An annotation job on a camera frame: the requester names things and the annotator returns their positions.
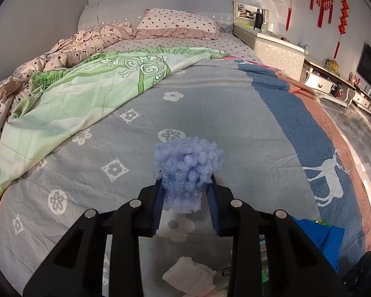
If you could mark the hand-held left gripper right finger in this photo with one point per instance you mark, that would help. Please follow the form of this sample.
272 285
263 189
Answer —
212 205

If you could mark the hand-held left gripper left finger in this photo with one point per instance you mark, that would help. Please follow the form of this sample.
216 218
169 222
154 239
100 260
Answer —
158 205

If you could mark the blue fluffy chenille cloth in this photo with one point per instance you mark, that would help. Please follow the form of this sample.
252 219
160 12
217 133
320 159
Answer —
188 161

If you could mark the white crumpled tissue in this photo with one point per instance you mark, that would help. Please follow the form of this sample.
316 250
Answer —
185 275

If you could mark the grey blue pink bed sheet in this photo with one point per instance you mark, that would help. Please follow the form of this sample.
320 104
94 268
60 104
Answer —
219 108

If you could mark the blue plastic bag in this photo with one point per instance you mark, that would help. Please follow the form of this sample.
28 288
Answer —
315 238

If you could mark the green patterned quilt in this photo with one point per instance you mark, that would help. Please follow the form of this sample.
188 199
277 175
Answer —
80 99

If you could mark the white dotted fitted sheet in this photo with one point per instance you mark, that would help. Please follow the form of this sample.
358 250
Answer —
204 45

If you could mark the white television cabinet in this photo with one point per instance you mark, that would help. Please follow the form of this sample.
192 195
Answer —
321 82

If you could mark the white bedside cabinet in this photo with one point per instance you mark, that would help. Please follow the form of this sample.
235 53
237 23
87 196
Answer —
278 52

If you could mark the pink dotted duvet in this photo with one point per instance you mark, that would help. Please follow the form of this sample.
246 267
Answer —
80 46

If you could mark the small plastic bottle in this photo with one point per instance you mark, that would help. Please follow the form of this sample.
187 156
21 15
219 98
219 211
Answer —
306 48

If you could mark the dotted ruffled pillow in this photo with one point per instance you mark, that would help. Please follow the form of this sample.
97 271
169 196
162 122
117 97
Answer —
176 21

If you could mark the white low cabinet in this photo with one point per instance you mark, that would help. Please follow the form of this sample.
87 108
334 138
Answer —
364 100

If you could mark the pink doll figure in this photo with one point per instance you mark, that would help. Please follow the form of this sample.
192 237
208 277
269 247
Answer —
355 78

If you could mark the black thermos bottle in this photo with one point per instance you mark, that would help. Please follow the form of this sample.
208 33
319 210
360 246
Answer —
258 18

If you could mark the grey bed headboard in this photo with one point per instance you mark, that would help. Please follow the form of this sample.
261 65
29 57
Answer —
160 3

